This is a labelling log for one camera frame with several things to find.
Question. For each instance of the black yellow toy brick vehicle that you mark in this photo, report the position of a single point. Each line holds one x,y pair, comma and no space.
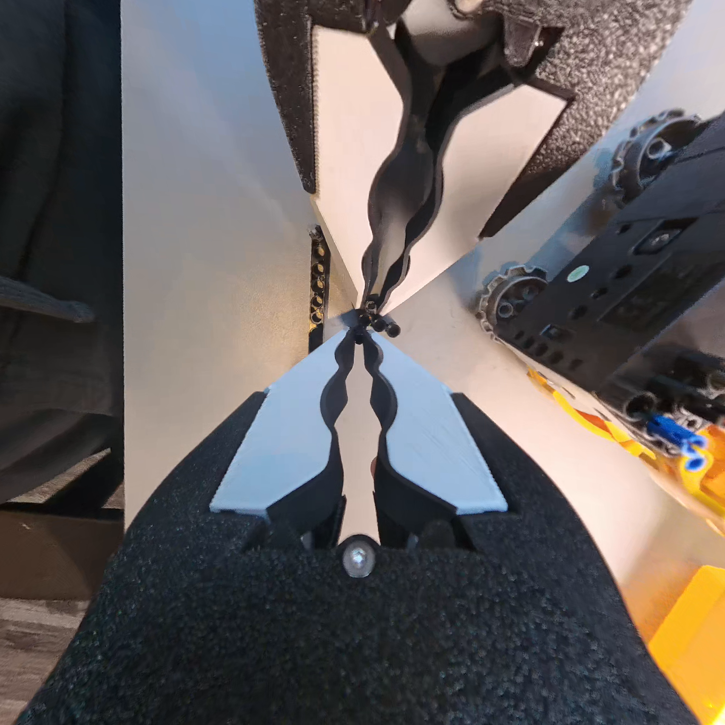
634,283

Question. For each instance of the cluster of black connector pins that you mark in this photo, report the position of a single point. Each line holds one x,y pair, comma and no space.
385,325

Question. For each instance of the yellow plastic box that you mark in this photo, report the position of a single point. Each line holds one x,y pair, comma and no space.
697,629

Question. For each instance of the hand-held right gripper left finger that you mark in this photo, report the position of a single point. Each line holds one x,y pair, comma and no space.
283,448

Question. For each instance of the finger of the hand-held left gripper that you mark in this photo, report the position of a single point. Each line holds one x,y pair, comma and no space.
487,159
346,136

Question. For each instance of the long black perforated beam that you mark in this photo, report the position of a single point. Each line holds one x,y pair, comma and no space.
318,283

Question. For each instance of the grey desk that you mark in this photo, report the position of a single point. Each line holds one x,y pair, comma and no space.
204,227

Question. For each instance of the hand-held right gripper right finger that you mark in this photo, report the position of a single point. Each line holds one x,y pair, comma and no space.
442,442

